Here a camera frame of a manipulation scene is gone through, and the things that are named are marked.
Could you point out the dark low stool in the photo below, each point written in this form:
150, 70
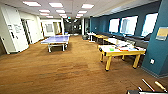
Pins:
85, 37

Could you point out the small white folding table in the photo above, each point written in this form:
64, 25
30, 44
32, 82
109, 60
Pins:
91, 34

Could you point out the light wood office table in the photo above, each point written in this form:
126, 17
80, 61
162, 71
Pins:
113, 40
100, 36

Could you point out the blue ping pong table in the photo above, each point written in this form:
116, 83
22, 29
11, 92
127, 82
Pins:
56, 39

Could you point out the yellow air hockey table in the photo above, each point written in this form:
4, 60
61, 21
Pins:
116, 50

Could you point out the green exit sign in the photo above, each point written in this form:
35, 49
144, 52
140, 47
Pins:
68, 17

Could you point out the rectangular ceiling light panel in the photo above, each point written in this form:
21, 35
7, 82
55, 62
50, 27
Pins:
82, 12
44, 11
60, 11
87, 6
56, 5

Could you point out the dark window bench seat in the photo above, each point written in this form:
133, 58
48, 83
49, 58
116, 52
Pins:
138, 41

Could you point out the grey corridor door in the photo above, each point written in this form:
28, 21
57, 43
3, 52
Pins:
26, 31

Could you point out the white pillar wall outlet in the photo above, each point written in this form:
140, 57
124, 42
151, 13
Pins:
152, 61

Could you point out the yellow wall sign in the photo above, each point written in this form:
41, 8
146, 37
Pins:
162, 33

